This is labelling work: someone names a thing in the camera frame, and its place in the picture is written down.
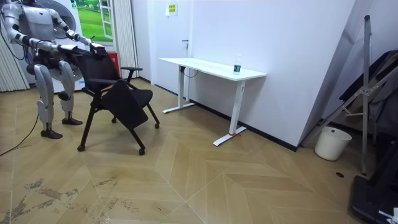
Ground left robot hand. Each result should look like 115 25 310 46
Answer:
89 42 108 60

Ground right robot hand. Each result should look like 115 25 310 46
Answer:
57 44 91 57

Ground black wheeled office chair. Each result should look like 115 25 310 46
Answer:
69 49 161 156

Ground red box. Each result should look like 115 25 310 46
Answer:
107 51 121 77

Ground white pleated curtain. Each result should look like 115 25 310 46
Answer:
0 18 31 93
112 0 139 80

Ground white washing machine tower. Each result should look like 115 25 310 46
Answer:
17 0 87 94

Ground robot body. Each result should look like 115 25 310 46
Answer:
17 0 58 68

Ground robot legs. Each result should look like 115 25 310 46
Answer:
25 60 84 140

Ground white door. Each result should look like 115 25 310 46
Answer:
147 0 194 101

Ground yellow door sign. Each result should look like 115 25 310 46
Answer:
165 2 178 17

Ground white desk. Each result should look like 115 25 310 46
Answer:
158 57 268 147

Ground clear plastic water bottle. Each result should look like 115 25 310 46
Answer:
233 53 243 75

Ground white plastic bucket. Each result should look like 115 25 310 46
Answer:
313 126 353 162

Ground silver metal stand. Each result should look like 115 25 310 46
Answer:
299 14 393 175

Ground black floor case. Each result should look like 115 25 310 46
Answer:
349 140 398 224

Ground green landscape wall poster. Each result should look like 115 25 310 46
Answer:
70 0 114 44

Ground black desk cable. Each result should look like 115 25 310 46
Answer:
181 66 200 79

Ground black floor cable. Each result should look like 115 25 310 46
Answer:
0 113 40 157

